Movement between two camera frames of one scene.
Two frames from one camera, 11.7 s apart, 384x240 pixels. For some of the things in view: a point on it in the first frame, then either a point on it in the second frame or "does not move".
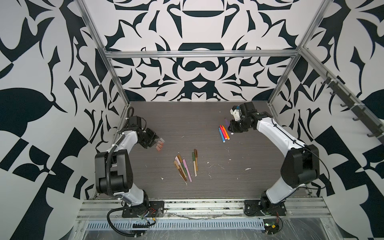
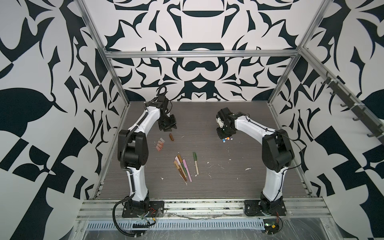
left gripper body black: x=148 y=138 → x=167 y=123
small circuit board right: x=271 y=226 does not move
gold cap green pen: x=181 y=162 does not move
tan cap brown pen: x=177 y=166 does not move
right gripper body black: x=239 y=125 → x=224 y=132
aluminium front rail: x=296 y=210 does not move
